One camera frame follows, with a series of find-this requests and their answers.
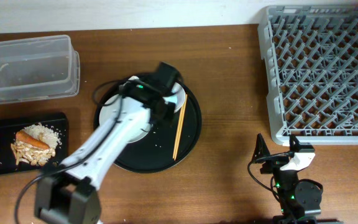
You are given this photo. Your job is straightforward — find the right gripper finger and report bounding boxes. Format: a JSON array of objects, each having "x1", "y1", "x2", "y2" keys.
[
  {"x1": 289, "y1": 135, "x2": 313, "y2": 152},
  {"x1": 252, "y1": 133, "x2": 270, "y2": 163}
]

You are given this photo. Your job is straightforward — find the grey-white plate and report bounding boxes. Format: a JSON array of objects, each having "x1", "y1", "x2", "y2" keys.
[{"x1": 98, "y1": 94, "x2": 153, "y2": 143}]

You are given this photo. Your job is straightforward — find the orange carrot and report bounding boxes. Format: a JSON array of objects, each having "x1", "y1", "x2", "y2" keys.
[{"x1": 16, "y1": 131, "x2": 50, "y2": 150}]

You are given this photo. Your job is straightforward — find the rice and peanut scraps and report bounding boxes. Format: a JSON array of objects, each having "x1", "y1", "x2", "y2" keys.
[{"x1": 10, "y1": 123, "x2": 62, "y2": 166}]

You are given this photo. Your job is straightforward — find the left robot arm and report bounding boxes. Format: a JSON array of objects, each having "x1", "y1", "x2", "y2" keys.
[{"x1": 34, "y1": 75, "x2": 178, "y2": 223}]

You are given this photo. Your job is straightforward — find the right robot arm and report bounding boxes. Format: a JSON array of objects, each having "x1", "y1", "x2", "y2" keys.
[{"x1": 247, "y1": 134, "x2": 339, "y2": 224}]

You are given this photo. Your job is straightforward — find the grey dishwasher rack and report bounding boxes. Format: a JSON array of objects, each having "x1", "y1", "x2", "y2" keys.
[{"x1": 258, "y1": 5, "x2": 358, "y2": 146}]

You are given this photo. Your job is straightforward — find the white bowl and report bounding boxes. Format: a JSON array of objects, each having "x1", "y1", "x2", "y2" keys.
[{"x1": 163, "y1": 82, "x2": 186, "y2": 113}]

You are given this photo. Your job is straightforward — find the round black serving tray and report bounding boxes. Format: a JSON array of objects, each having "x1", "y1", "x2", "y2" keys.
[{"x1": 93, "y1": 73, "x2": 203, "y2": 174}]

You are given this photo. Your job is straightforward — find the clear plastic bin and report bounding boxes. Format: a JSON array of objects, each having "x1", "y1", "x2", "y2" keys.
[{"x1": 0, "y1": 35, "x2": 80, "y2": 104}]

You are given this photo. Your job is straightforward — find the black rectangular tray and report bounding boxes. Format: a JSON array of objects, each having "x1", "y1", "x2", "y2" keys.
[{"x1": 0, "y1": 112, "x2": 69, "y2": 175}]

